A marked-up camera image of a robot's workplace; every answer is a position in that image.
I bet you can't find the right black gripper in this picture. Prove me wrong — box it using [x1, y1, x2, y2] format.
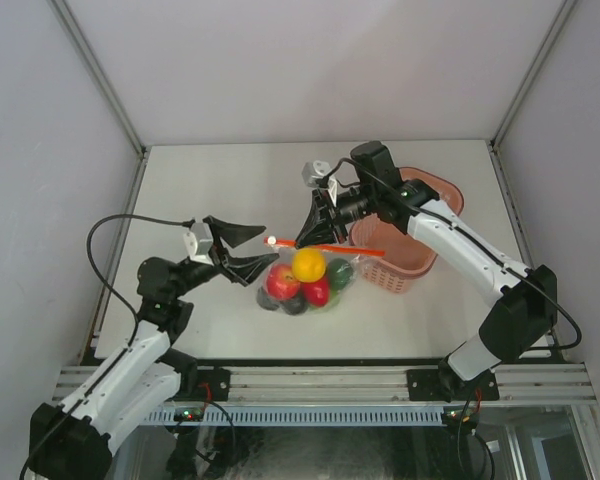
[294, 184, 377, 250]

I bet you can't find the aluminium front rail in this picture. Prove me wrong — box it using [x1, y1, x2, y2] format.
[52, 362, 599, 406]

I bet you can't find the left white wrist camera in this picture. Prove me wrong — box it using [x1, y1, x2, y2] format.
[183, 222, 214, 265]

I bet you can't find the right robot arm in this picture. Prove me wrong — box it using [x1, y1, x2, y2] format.
[296, 141, 558, 399]

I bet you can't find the grey slotted cable duct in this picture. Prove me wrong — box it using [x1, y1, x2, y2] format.
[141, 405, 445, 427]

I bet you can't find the dark green fake fruit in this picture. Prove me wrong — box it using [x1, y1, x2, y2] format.
[326, 258, 355, 292]

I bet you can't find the red yellow fake peach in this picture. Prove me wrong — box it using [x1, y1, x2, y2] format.
[265, 264, 301, 301]

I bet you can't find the brown fake fruit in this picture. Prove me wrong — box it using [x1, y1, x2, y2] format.
[256, 287, 280, 311]

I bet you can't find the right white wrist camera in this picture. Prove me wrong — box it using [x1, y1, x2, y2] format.
[302, 160, 338, 206]

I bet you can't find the right aluminium frame post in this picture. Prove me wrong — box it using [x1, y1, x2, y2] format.
[489, 0, 579, 150]

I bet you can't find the clear zip top bag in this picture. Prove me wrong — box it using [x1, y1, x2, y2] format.
[255, 235, 384, 316]

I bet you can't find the yellow fake pear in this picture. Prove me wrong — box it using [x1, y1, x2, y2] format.
[291, 248, 327, 283]

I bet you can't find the black fake fruit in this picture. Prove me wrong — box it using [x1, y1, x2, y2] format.
[281, 293, 308, 316]

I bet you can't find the pink plastic basket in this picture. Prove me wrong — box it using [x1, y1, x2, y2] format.
[349, 167, 464, 294]

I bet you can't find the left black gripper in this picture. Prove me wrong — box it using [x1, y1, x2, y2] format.
[171, 216, 278, 299]

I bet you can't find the light green fake apple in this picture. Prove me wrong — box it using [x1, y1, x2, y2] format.
[323, 292, 343, 310]

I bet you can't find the left black camera cable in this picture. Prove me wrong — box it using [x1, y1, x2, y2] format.
[86, 213, 196, 346]

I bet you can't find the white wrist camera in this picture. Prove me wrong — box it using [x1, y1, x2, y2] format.
[302, 160, 338, 206]
[183, 222, 214, 265]

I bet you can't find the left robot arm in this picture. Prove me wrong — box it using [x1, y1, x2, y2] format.
[19, 216, 279, 479]

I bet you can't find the red fake apple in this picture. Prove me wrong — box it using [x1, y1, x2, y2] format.
[301, 276, 330, 308]

